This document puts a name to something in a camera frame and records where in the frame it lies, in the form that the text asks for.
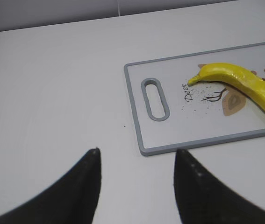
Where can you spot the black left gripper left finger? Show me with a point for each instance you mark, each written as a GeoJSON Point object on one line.
{"type": "Point", "coordinates": [72, 199]}

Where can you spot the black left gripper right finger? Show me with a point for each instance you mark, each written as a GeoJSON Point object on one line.
{"type": "Point", "coordinates": [203, 199]}

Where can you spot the yellow plastic banana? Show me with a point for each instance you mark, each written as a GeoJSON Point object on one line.
{"type": "Point", "coordinates": [238, 77]}

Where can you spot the grey-rimmed white cutting board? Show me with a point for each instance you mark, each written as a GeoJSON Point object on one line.
{"type": "Point", "coordinates": [169, 114]}

